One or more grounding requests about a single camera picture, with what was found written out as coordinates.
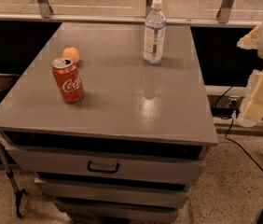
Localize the black drawer handle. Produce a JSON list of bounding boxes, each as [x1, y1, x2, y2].
[[87, 161, 120, 175]]

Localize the clear plastic water bottle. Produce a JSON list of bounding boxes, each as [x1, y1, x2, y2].
[[144, 0, 166, 64]]

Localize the grey drawer cabinet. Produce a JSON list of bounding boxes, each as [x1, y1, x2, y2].
[[0, 23, 217, 222]]

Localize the red coke can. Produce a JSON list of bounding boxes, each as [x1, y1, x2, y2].
[[52, 57, 85, 104]]

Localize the metal window rail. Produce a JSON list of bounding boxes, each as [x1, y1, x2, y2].
[[0, 0, 263, 27]]

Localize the metal tripod leg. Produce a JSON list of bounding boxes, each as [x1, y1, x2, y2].
[[0, 142, 28, 218]]

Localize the orange fruit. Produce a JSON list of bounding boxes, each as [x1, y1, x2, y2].
[[62, 47, 80, 63]]

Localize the black power cable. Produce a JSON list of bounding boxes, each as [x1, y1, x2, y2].
[[213, 85, 263, 224]]

